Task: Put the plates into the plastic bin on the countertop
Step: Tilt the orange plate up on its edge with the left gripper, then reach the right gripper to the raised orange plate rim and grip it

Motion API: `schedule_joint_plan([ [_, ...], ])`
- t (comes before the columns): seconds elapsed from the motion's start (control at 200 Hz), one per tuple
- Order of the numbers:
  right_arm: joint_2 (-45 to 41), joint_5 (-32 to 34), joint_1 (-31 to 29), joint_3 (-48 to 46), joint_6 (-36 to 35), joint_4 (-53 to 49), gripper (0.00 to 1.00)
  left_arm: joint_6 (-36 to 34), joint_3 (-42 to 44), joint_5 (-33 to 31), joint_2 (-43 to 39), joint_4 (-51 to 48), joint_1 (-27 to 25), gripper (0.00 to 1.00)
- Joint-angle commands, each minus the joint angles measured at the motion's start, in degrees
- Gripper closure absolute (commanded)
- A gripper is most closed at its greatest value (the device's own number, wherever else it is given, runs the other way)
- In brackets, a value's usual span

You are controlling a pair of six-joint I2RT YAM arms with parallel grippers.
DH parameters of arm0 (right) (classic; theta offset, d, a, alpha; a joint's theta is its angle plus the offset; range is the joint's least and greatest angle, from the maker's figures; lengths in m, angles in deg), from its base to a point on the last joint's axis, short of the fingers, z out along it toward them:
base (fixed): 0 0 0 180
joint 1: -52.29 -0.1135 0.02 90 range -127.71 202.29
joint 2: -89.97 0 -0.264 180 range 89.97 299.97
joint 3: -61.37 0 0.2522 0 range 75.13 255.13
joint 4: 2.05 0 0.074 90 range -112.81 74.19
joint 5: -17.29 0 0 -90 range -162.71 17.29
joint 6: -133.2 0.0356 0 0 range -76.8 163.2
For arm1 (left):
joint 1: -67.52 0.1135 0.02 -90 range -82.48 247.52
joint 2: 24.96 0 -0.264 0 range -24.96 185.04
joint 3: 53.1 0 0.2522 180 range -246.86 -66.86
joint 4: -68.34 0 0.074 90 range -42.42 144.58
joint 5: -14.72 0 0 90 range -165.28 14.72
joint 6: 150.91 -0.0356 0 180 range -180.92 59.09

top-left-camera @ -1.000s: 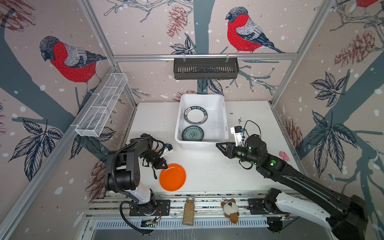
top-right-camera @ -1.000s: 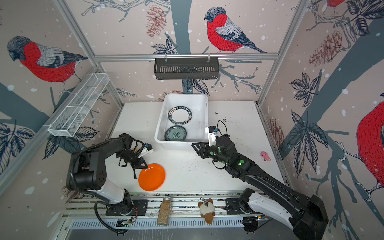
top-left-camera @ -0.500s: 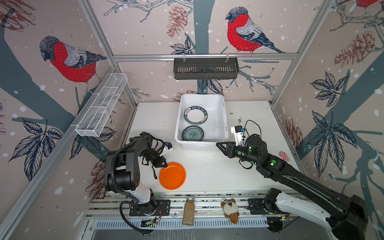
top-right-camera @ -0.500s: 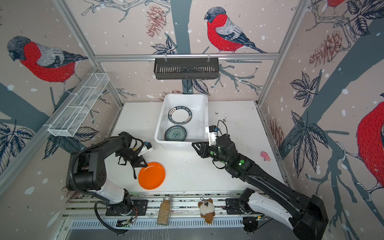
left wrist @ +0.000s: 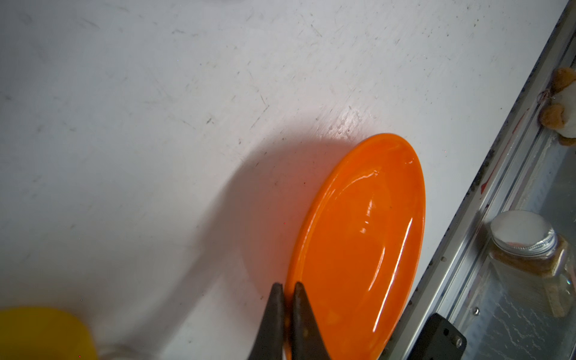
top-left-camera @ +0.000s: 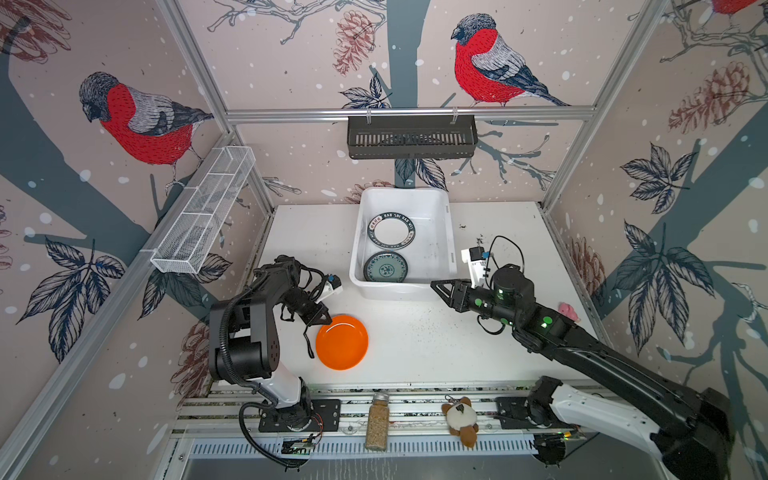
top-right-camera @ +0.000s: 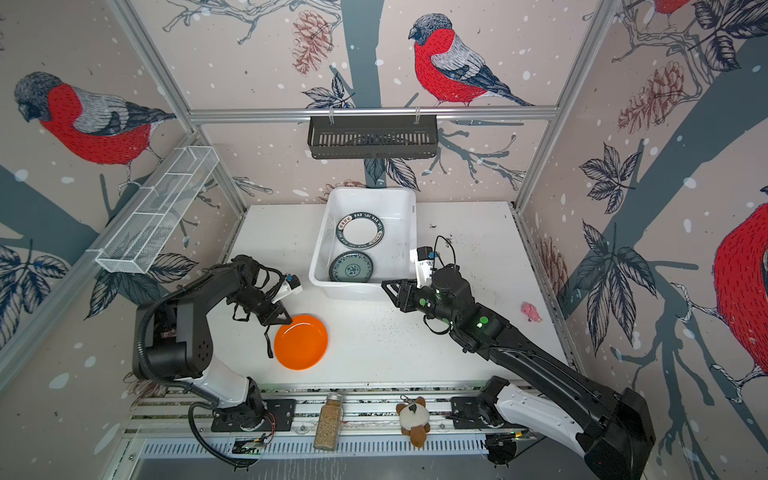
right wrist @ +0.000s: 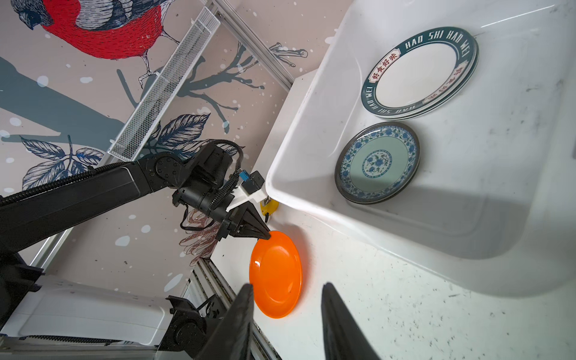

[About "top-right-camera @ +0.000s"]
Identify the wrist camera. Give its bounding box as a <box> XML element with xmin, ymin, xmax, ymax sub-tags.
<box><xmin>411</xmin><ymin>246</ymin><xmax>435</xmax><ymax>288</ymax></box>
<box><xmin>272</xmin><ymin>274</ymin><xmax>303</xmax><ymax>303</ymax></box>

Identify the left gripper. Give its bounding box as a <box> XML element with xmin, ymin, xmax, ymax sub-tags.
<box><xmin>228</xmin><ymin>288</ymin><xmax>293</xmax><ymax>327</ymax></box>

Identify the yellow tape measure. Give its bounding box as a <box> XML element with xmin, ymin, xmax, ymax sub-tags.
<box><xmin>264</xmin><ymin>326</ymin><xmax>274</xmax><ymax>359</ymax></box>

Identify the teal floral patterned plate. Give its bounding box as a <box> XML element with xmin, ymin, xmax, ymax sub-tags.
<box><xmin>329</xmin><ymin>250</ymin><xmax>374</xmax><ymax>283</ymax></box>

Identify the glass spice jar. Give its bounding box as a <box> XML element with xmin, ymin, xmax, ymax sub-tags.
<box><xmin>313</xmin><ymin>392</ymin><xmax>343</xmax><ymax>451</ymax></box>

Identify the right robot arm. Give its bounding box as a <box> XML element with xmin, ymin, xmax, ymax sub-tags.
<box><xmin>381</xmin><ymin>264</ymin><xmax>656</xmax><ymax>479</ymax></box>

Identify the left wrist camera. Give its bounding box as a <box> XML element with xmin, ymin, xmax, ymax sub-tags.
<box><xmin>272</xmin><ymin>274</ymin><xmax>303</xmax><ymax>303</ymax></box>

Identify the white plastic bin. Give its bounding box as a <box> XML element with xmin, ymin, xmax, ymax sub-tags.
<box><xmin>309</xmin><ymin>187</ymin><xmax>417</xmax><ymax>300</ymax></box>

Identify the brown plush toy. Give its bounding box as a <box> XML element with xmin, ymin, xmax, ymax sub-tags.
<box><xmin>396</xmin><ymin>395</ymin><xmax>431</xmax><ymax>449</ymax></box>

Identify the white mesh wall shelf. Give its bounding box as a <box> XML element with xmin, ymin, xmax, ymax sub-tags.
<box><xmin>95</xmin><ymin>146</ymin><xmax>219</xmax><ymax>274</ymax></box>

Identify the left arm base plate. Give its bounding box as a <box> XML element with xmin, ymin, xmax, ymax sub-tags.
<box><xmin>211</xmin><ymin>398</ymin><xmax>296</xmax><ymax>433</ymax></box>

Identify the orange plastic plate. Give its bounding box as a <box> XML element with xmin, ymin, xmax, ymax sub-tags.
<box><xmin>274</xmin><ymin>315</ymin><xmax>329</xmax><ymax>371</ymax></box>

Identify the small circuit board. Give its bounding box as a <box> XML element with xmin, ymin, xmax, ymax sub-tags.
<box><xmin>232</xmin><ymin>438</ymin><xmax>268</xmax><ymax>456</ymax></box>

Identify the black hanging wire basket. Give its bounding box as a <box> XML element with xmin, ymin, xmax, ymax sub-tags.
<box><xmin>307</xmin><ymin>115</ymin><xmax>439</xmax><ymax>160</ymax></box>

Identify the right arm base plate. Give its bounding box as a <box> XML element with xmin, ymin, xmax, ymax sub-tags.
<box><xmin>448</xmin><ymin>396</ymin><xmax>503</xmax><ymax>429</ymax></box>

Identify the black device under rail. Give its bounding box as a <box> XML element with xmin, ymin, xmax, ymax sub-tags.
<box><xmin>484</xmin><ymin>434</ymin><xmax>517</xmax><ymax>466</ymax></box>

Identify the pink toy pig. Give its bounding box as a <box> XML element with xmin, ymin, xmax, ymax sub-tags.
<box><xmin>521</xmin><ymin>302</ymin><xmax>542</xmax><ymax>323</ymax></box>

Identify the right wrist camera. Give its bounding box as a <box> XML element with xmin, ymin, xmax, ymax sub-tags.
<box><xmin>411</xmin><ymin>246</ymin><xmax>435</xmax><ymax>288</ymax></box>

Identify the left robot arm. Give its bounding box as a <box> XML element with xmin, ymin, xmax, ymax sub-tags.
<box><xmin>132</xmin><ymin>255</ymin><xmax>301</xmax><ymax>431</ymax></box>

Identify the large green rim plate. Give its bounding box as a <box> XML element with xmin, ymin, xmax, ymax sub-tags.
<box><xmin>335</xmin><ymin>211</ymin><xmax>385</xmax><ymax>250</ymax></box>

